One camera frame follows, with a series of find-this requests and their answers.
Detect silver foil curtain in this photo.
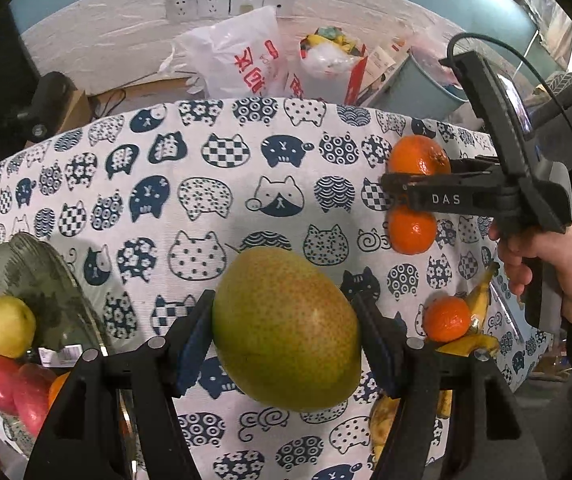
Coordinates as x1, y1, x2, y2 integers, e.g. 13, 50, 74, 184
486, 0, 572, 56

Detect large orange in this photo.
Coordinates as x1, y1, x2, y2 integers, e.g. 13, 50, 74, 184
388, 135, 452, 196

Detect black round device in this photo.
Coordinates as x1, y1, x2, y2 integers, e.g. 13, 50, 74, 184
13, 71, 74, 143

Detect yellow green mango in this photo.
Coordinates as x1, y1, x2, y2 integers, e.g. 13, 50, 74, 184
212, 247, 363, 413

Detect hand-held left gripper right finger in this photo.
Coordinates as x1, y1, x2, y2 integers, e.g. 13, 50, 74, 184
348, 292, 542, 480

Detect red apple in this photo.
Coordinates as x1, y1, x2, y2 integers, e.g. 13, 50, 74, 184
13, 362, 59, 438
0, 355, 21, 416

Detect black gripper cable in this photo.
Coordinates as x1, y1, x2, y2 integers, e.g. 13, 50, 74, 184
447, 32, 572, 186

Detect cat print tablecloth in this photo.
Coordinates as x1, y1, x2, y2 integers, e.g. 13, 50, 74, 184
0, 97, 549, 480

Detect yellow apple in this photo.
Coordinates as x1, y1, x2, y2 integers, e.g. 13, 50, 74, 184
0, 296, 36, 359

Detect green glass dish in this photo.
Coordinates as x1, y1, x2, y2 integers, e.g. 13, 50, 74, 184
0, 232, 131, 461

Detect small orange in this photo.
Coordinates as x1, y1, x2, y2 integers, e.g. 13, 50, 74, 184
387, 205, 438, 255
423, 296, 472, 342

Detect medium orange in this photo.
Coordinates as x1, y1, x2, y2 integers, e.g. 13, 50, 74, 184
48, 371, 71, 408

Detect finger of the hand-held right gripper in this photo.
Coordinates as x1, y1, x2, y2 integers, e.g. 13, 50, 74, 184
448, 156, 504, 176
380, 170, 519, 213

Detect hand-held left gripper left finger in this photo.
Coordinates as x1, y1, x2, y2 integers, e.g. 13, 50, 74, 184
24, 290, 217, 480

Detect pink plastic bag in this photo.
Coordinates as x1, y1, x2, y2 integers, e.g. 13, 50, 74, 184
408, 25, 467, 96

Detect grey trash bin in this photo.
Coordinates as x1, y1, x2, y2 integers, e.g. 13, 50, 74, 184
366, 52, 467, 123

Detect black floor cable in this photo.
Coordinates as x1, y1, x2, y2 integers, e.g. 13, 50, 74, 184
88, 77, 187, 116

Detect white plastic bag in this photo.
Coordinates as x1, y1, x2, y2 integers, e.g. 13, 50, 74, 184
158, 5, 291, 98

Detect white red cardboard leaflet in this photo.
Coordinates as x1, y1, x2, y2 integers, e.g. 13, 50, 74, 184
361, 42, 409, 106

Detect red and white paper bag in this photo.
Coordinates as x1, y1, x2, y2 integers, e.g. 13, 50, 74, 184
286, 27, 369, 106

